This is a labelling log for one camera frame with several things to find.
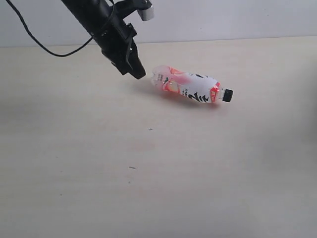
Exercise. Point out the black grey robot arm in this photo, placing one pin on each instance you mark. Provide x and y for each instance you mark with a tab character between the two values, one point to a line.
83	9

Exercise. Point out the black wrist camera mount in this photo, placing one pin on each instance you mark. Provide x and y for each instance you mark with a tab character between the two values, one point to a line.
144	8

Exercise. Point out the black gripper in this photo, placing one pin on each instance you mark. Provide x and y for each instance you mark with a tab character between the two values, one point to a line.
115	38

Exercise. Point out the pink peach label bottle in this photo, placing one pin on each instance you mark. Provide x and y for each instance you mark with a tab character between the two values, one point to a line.
198	87

